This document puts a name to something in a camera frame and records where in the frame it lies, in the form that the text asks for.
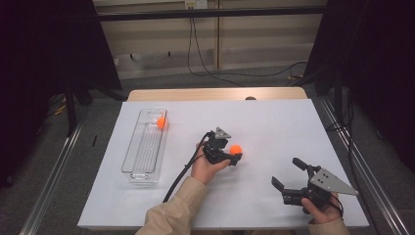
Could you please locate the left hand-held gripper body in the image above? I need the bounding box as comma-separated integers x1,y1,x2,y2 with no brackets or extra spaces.
202,126,234,165

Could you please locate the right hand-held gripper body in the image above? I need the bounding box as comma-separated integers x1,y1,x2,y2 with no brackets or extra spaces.
281,165,359,215

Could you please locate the clear plastic box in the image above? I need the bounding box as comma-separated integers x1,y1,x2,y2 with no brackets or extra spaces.
120,108,170,184

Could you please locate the person's left hand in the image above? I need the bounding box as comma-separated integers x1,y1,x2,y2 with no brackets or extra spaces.
190,143,231,185

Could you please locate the person's right hand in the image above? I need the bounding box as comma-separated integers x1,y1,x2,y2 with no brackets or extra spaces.
300,193,344,225

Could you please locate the white table board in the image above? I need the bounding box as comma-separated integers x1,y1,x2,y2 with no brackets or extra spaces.
77,98,370,229

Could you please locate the dark curtain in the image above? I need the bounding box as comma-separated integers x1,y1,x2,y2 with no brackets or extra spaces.
0,0,123,190
304,0,415,174

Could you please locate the black horizontal bar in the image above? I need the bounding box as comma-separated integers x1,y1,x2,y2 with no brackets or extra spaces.
96,6,327,23

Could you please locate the black metal stand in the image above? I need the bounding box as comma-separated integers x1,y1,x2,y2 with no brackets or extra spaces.
63,77,96,138

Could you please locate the right hand-held gripper black cable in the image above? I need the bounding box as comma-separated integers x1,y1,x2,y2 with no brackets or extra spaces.
330,194,345,219

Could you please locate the hand-held gripper black cable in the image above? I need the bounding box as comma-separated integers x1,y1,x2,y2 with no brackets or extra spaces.
330,194,345,219
161,130,214,204

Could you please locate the left hand-held gripper black cable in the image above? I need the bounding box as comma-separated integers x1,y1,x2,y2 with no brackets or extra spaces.
161,130,214,204

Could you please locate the metal floor rail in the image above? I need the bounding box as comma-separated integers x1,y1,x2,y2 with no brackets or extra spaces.
19,120,86,235
319,97,410,235

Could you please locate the black wall cable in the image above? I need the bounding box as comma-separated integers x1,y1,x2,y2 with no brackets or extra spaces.
186,17,245,88
191,17,309,78

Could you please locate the white wall socket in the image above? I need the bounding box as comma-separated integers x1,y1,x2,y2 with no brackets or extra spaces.
184,0,208,10

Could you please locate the yellow floor cable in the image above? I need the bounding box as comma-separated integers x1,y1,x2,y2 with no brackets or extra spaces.
48,94,68,117

